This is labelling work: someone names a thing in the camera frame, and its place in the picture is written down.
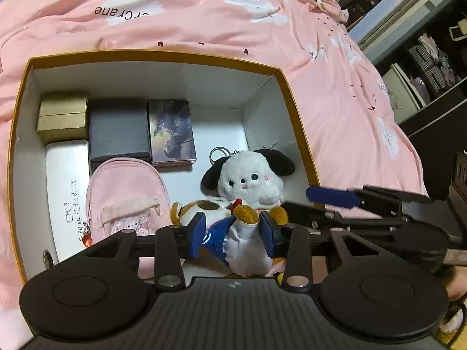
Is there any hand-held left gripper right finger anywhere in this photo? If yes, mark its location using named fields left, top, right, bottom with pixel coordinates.
left=260, top=212, right=384, bottom=289

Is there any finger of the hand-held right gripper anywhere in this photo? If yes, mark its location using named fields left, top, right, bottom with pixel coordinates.
left=283, top=200, right=411, bottom=228
left=306, top=185, right=435, bottom=208

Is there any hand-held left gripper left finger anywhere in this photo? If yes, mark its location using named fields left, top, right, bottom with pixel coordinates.
left=86, top=212, right=207, bottom=289

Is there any calico cat plush toy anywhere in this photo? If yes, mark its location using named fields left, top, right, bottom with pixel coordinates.
left=171, top=196, right=235, bottom=227

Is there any duck plush toy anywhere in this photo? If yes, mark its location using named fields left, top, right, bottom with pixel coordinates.
left=201, top=199, right=290, bottom=278

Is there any white dog plush toy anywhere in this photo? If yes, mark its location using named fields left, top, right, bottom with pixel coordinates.
left=201, top=146, right=296, bottom=215

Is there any pink mini backpack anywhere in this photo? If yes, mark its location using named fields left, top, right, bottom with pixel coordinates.
left=78, top=157, right=172, bottom=250

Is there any printed card box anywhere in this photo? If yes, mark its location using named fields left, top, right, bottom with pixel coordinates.
left=147, top=98, right=198, bottom=170

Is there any black rectangular box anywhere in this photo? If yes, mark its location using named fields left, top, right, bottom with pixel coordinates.
left=88, top=98, right=153, bottom=170

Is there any orange cardboard box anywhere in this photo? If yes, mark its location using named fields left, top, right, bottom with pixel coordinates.
left=7, top=49, right=327, bottom=286

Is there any beige bag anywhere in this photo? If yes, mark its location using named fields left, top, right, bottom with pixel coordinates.
left=382, top=63, right=432, bottom=124

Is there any black shelf unit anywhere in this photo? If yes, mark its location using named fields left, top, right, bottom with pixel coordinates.
left=376, top=15, right=467, bottom=139

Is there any white glasses case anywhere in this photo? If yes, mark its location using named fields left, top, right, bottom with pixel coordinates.
left=46, top=139, right=96, bottom=264

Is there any checked storage bin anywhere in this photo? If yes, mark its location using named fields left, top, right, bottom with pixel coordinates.
left=408, top=43, right=461, bottom=93

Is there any small gold gift box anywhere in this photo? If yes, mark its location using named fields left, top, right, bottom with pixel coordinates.
left=36, top=95, right=90, bottom=144

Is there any pink printed blanket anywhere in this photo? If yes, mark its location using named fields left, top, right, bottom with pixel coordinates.
left=0, top=0, right=430, bottom=340

